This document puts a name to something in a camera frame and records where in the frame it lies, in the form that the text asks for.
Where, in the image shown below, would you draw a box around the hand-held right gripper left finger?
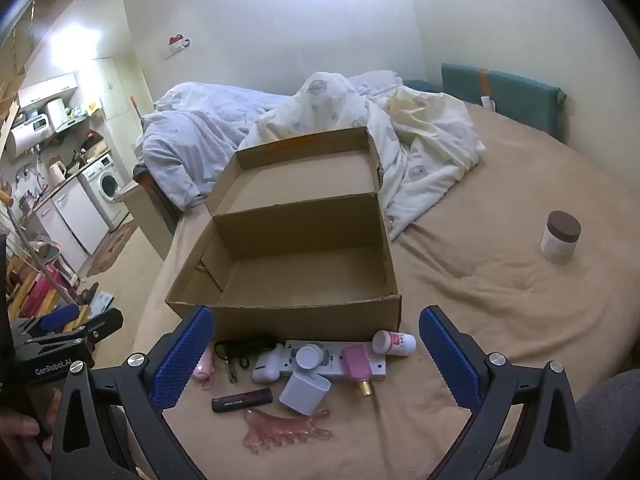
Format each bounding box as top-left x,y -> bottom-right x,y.
50,305 -> 216,480

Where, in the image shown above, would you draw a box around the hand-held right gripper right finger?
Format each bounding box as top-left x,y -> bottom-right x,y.
418,305 -> 586,480

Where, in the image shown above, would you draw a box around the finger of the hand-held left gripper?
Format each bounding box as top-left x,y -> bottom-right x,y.
30,304 -> 89,334
60,308 -> 125,347

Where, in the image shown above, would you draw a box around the pink case with keychain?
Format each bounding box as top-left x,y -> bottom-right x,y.
192,350 -> 216,390

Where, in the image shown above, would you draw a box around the white bottle with red label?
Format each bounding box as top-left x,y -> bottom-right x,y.
371,330 -> 417,357

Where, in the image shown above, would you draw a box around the black flashlight with lanyard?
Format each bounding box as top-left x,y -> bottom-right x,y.
214,336 -> 277,368

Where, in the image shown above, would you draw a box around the black bar with red label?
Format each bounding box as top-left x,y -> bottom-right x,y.
211,389 -> 274,414

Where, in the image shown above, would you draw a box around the pink perfume bottle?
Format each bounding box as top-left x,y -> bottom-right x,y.
341,344 -> 373,397

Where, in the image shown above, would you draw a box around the pink translucent scraping comb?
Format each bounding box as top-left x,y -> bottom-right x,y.
242,407 -> 333,456

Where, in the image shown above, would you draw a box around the cardboard box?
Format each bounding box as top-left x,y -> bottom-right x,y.
165,126 -> 402,343

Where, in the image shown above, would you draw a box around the person's left hand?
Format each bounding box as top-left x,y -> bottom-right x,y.
0,389 -> 63,461

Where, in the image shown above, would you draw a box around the white flat package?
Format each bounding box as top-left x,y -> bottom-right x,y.
85,290 -> 115,316

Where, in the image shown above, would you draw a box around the brown floor mat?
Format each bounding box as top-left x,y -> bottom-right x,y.
85,220 -> 138,278

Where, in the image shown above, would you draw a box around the white earbuds case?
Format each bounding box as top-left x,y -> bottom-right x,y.
251,350 -> 283,385

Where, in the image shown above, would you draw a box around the white low cabinet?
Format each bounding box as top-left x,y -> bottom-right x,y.
35,175 -> 111,256

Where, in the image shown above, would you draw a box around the white power strip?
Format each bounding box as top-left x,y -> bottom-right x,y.
277,340 -> 388,381

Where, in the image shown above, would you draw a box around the round white cap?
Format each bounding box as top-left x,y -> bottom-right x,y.
295,344 -> 323,372

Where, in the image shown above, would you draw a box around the white washing machine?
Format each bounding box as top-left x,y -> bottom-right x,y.
80,154 -> 132,228

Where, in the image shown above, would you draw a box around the white jar with brown lid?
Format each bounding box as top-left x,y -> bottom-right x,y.
540,211 -> 582,264

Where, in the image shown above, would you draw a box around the person's grey trousers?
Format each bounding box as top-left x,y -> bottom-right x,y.
575,370 -> 640,480

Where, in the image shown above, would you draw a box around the white water heater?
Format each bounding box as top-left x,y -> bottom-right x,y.
4,122 -> 53,161

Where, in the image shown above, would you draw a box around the cream printed blanket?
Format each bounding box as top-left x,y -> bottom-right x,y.
245,70 -> 487,241

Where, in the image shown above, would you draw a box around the pale blue duvet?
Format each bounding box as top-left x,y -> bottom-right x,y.
134,81 -> 296,211

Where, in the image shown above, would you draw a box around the tall white wardrobe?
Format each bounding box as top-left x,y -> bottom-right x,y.
90,57 -> 153,161

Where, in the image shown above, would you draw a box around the green headboard cushion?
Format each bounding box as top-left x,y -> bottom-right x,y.
402,62 -> 567,143

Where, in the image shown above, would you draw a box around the dark bed frame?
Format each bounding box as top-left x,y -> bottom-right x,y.
132,165 -> 181,261

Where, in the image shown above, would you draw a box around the white wall cabinet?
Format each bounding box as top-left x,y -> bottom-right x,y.
17,72 -> 78,108

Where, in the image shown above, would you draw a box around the wall shelf with red item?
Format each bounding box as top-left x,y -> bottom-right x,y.
161,34 -> 193,58

